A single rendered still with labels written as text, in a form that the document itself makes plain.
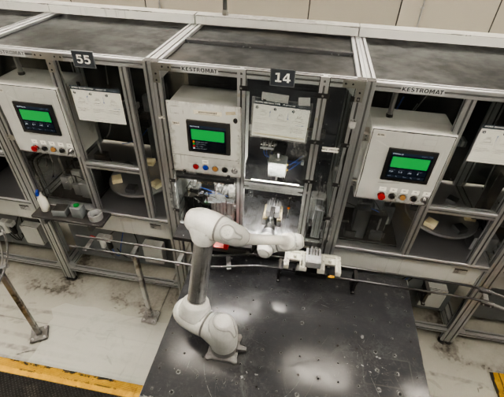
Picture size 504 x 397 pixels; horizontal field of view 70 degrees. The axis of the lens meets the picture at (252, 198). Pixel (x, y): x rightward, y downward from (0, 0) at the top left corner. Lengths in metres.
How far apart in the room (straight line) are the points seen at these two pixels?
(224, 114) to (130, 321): 1.96
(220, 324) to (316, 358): 0.60
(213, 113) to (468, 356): 2.67
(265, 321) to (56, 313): 1.88
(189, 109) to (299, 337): 1.46
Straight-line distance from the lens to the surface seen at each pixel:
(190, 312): 2.05
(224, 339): 2.02
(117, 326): 3.25
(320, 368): 2.23
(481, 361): 3.50
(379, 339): 2.41
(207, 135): 2.05
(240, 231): 1.68
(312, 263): 2.32
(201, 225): 1.73
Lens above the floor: 2.65
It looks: 39 degrees down
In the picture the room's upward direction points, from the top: 2 degrees clockwise
